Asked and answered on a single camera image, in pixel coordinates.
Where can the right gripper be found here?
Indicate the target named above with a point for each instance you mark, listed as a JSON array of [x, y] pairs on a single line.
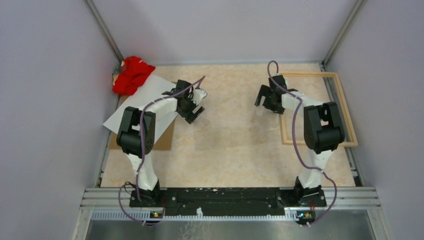
[[264, 91]]

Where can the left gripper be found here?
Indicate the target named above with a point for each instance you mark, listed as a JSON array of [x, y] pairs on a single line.
[[185, 115]]

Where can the brown backing board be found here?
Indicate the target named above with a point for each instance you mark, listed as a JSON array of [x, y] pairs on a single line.
[[164, 143]]

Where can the printed photo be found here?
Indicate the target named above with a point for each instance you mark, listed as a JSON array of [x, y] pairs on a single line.
[[151, 90]]

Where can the wooden picture frame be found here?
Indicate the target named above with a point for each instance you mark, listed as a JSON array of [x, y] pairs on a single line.
[[317, 87]]

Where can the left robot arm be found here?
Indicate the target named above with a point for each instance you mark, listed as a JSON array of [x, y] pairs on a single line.
[[137, 132]]

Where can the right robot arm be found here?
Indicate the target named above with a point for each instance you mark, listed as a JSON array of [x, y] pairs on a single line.
[[322, 132]]

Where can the red cloth doll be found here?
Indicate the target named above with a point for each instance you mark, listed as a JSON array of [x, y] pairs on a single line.
[[131, 74]]

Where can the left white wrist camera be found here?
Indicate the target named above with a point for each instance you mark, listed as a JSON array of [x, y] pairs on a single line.
[[198, 95]]

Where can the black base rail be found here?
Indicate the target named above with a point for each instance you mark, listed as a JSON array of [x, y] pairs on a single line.
[[225, 201]]

